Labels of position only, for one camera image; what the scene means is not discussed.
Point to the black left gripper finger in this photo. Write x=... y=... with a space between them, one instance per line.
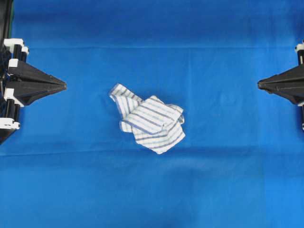
x=25 y=93
x=25 y=71

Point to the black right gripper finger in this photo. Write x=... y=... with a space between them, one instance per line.
x=291 y=75
x=294 y=92

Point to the blue table cloth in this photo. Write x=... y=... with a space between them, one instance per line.
x=241 y=163

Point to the black frame post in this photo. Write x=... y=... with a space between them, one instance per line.
x=6 y=18

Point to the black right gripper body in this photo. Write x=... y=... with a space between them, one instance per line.
x=299 y=49

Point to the white blue striped towel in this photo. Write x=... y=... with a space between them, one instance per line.
x=154 y=124

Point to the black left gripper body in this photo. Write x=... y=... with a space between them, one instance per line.
x=12 y=50

